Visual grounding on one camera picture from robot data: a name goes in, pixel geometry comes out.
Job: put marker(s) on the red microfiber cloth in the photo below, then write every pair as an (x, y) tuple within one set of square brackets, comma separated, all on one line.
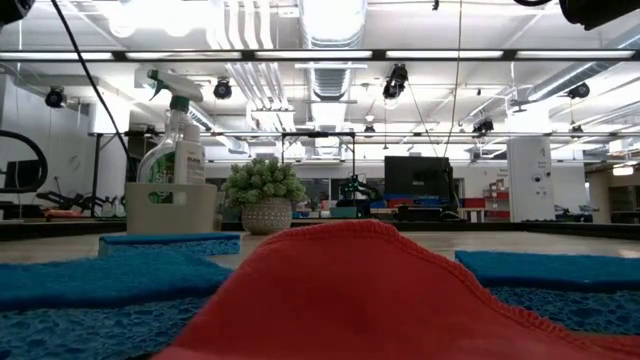
[(360, 300)]

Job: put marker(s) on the small white plastic bottle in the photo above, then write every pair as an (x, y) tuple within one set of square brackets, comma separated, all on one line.
[(190, 160)]

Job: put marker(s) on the green and white spray bottle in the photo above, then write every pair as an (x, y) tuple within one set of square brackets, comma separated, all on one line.
[(160, 165)]

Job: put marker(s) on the blue sponge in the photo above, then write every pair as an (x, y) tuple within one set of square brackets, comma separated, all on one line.
[(100, 285), (560, 272), (170, 244)]

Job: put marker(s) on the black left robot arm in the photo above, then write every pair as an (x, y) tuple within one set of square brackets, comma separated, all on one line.
[(10, 7)]

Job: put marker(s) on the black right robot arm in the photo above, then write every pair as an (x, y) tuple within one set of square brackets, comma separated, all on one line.
[(600, 10)]

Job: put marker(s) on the green background robot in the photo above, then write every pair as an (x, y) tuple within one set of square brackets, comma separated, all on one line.
[(357, 190)]

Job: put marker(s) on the potted green plant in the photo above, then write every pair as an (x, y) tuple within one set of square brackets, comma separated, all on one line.
[(265, 200)]

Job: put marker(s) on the black monitor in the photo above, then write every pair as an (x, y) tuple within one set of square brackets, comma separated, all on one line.
[(417, 175)]

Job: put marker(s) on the black ceiling spotlight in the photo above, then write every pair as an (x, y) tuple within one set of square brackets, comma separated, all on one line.
[(222, 89), (483, 125), (55, 97), (395, 80), (579, 90)]

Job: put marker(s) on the white plastic caddy bin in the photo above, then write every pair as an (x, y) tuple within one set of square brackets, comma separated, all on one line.
[(170, 215)]

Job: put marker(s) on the white column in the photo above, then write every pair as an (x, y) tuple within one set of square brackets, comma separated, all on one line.
[(530, 180)]

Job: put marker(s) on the silver ceiling air duct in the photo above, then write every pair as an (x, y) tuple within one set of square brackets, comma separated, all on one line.
[(332, 30)]

